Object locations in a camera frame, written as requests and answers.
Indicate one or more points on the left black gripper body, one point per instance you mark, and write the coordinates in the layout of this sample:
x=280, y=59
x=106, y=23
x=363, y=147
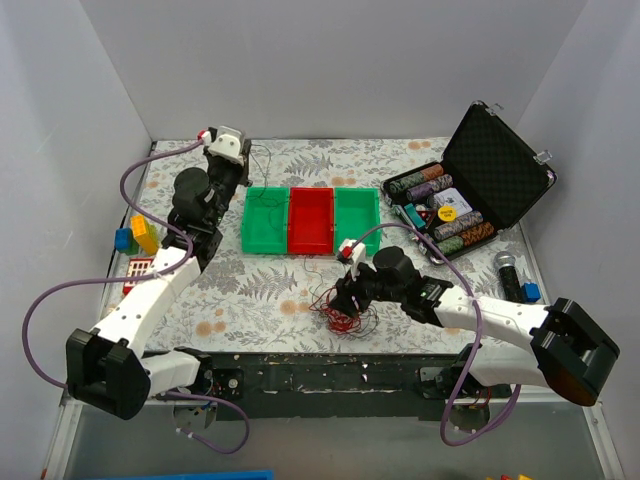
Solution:
x=244, y=163

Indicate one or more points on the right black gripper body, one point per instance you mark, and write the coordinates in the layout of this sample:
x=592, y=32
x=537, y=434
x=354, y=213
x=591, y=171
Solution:
x=347, y=293

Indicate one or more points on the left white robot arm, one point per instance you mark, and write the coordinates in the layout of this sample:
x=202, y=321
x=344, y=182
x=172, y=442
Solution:
x=106, y=366

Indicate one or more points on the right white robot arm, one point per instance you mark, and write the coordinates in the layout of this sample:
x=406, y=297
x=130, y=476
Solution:
x=558, y=346

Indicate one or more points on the left green plastic bin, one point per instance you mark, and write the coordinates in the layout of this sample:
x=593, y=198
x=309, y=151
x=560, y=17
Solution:
x=264, y=227

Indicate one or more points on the green plastic bin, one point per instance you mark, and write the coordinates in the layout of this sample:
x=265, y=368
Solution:
x=356, y=211
x=264, y=227

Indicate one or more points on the right green plastic bin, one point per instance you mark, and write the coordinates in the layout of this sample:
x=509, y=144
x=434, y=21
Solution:
x=356, y=211

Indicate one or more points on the yellow dealer button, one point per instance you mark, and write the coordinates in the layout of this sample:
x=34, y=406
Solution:
x=447, y=213

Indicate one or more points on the red window toy brick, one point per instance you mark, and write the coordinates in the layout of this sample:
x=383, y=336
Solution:
x=137, y=267

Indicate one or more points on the red plastic bin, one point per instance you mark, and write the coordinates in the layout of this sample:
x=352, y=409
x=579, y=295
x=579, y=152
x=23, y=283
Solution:
x=311, y=221

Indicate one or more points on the white card deck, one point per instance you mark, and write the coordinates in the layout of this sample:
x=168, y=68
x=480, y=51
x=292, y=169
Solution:
x=453, y=198

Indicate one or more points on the black microphone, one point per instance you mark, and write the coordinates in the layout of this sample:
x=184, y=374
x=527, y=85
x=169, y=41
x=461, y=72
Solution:
x=505, y=264

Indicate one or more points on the small blue toy brick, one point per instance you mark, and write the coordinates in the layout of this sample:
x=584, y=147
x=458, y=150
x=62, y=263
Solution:
x=531, y=292

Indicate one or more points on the black poker chip case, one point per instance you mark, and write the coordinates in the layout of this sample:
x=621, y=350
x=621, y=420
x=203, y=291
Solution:
x=491, y=166

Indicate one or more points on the blue plastic bin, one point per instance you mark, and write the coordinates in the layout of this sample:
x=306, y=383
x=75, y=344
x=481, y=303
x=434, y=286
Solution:
x=238, y=475

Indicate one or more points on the yellow red toy pieces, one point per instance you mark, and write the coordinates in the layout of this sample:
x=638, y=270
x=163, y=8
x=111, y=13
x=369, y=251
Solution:
x=509, y=477

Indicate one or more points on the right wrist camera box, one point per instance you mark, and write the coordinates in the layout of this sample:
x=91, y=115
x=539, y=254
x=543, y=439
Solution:
x=352, y=253

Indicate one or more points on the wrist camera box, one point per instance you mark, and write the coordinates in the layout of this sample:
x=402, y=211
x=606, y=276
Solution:
x=225, y=142
x=352, y=253

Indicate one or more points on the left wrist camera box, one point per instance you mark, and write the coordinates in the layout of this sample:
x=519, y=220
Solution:
x=225, y=142

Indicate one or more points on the black table front frame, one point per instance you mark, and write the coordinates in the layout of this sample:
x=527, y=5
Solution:
x=320, y=385

